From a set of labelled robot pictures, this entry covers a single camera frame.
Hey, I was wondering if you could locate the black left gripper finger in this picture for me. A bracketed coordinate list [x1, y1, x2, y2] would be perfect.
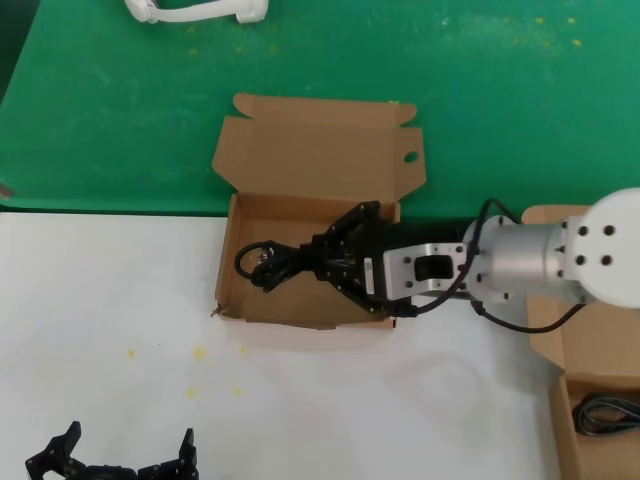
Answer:
[138, 428, 199, 480]
[24, 421, 84, 480]

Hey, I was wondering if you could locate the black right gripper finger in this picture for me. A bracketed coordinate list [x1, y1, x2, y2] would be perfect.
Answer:
[299, 200, 381, 261]
[312, 264, 396, 315]

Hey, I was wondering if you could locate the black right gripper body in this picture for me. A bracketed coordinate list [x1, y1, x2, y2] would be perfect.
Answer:
[344, 219, 467, 296]

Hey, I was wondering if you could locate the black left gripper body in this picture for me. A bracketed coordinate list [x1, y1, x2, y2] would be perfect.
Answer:
[59, 464, 141, 480]

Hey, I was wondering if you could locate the black power cable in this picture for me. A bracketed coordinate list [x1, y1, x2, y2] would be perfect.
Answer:
[571, 393, 640, 442]
[234, 239, 326, 294]

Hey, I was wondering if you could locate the plain brown cardboard box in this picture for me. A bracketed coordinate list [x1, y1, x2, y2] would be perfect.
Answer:
[519, 204, 640, 480]

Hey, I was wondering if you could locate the cardboard box with round hole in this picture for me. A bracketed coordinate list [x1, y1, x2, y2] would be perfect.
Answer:
[208, 92, 428, 332]

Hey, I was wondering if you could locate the green table cloth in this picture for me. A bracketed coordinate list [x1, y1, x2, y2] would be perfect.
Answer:
[0, 0, 640, 224]

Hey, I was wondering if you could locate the white VR headset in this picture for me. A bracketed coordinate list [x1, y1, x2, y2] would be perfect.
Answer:
[123, 0, 270, 25]

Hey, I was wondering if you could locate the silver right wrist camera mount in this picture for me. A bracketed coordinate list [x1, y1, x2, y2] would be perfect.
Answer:
[363, 241, 470, 307]

